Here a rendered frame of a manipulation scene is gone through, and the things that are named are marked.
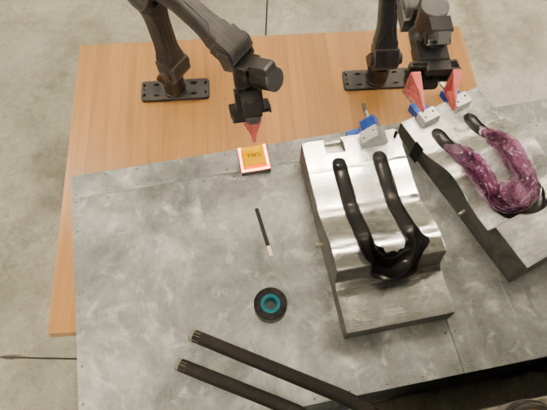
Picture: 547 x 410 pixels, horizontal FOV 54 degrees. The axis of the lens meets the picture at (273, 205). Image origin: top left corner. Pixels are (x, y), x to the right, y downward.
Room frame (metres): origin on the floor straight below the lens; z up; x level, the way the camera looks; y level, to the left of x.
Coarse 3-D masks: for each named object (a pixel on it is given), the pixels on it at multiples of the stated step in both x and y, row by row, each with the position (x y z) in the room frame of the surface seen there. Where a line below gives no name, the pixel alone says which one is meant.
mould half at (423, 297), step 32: (320, 160) 0.71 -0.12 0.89; (352, 160) 0.71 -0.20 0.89; (320, 192) 0.62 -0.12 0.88; (416, 192) 0.62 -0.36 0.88; (320, 224) 0.54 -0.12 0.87; (384, 224) 0.52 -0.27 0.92; (416, 224) 0.52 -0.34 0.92; (352, 256) 0.43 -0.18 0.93; (352, 288) 0.38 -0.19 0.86; (384, 288) 0.38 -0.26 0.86; (416, 288) 0.38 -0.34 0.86; (352, 320) 0.30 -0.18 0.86; (384, 320) 0.30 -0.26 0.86; (416, 320) 0.30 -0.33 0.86
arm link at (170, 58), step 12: (144, 12) 0.97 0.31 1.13; (156, 12) 0.98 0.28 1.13; (156, 24) 0.97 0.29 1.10; (168, 24) 0.99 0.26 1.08; (156, 36) 0.97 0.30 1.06; (168, 36) 0.98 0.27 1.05; (156, 48) 0.98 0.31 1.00; (168, 48) 0.97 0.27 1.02; (180, 48) 1.00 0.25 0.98; (156, 60) 0.98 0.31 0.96; (168, 60) 0.96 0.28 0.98; (180, 60) 0.98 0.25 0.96; (168, 72) 0.96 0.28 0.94; (180, 72) 0.97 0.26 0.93
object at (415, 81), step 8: (416, 72) 0.72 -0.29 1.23; (408, 80) 0.72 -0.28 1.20; (416, 80) 0.70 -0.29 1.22; (424, 80) 0.74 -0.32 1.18; (432, 80) 0.74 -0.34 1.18; (408, 88) 0.72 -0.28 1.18; (416, 88) 0.69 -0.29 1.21; (424, 88) 0.73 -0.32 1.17; (432, 88) 0.73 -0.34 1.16; (408, 96) 0.71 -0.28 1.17; (416, 96) 0.70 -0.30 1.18; (416, 104) 0.68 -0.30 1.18; (424, 104) 0.66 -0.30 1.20
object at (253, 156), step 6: (246, 150) 0.77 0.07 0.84; (252, 150) 0.77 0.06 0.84; (258, 150) 0.77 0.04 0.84; (246, 156) 0.75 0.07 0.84; (252, 156) 0.75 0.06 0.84; (258, 156) 0.75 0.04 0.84; (264, 156) 0.75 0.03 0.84; (246, 162) 0.74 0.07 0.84; (252, 162) 0.74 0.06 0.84; (258, 162) 0.74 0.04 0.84; (264, 162) 0.74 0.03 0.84; (246, 168) 0.72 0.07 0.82
